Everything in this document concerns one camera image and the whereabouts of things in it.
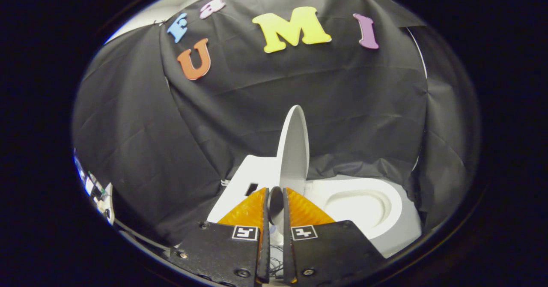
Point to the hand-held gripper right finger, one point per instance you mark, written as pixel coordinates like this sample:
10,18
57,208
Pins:
334,248

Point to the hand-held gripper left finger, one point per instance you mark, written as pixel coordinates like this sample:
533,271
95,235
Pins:
218,252

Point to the grey lid pull tab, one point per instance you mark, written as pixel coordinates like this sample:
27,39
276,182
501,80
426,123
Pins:
276,203

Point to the white toilet lid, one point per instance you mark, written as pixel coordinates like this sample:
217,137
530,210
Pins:
294,150

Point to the black backdrop cloth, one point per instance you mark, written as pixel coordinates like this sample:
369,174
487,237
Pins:
214,120

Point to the cluttered white shelf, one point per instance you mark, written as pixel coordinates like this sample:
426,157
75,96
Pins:
96,190

